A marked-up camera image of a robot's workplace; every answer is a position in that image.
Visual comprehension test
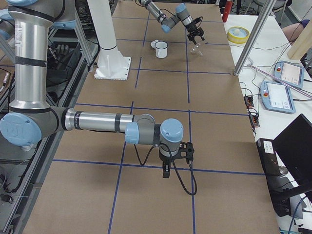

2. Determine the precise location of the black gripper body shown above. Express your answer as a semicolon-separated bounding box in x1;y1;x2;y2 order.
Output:
186;22;204;39
159;156;172;171

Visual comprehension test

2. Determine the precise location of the clear glass funnel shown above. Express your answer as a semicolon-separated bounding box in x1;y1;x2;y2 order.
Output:
190;43;203;57

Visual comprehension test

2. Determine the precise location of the white ceramic lid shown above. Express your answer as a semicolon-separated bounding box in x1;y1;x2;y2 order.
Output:
151;40;158;49

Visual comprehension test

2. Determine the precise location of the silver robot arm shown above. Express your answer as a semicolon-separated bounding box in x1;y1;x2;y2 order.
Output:
0;0;183;178
135;0;205;45

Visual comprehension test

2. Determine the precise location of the white enamel mug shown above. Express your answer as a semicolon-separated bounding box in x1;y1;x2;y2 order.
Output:
155;41;168;59

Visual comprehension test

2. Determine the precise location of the yellow tape roll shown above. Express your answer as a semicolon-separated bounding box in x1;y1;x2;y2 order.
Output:
227;26;250;44

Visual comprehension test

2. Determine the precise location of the red cylinder bottle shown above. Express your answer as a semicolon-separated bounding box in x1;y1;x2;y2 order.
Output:
222;0;233;22

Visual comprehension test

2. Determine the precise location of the orange black connector block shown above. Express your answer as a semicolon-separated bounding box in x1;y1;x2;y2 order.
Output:
244;96;254;108

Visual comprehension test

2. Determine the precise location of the lower teach pendant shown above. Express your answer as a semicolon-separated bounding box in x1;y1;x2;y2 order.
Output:
260;81;296;114

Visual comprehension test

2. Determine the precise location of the teach pendant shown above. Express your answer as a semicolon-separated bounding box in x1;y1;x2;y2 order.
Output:
274;61;304;89
260;81;296;114

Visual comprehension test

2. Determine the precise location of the upper teach pendant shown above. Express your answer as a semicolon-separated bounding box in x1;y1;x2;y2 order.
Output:
274;61;304;89

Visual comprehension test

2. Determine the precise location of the black box with label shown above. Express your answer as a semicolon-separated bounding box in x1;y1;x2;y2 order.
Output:
256;138;281;176

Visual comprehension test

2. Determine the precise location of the wooden beam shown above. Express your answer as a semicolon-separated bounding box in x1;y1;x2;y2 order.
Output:
283;19;312;59

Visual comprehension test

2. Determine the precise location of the black monitor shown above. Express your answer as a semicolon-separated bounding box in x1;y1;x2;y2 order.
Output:
273;114;312;184

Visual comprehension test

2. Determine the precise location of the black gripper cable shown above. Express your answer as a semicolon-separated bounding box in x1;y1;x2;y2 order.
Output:
133;142;197;195

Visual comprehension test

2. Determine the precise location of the aluminium frame post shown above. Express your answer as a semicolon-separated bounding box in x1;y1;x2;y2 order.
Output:
234;0;276;76

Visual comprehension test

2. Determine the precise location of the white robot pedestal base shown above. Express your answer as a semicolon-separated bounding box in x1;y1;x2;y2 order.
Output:
87;0;131;80

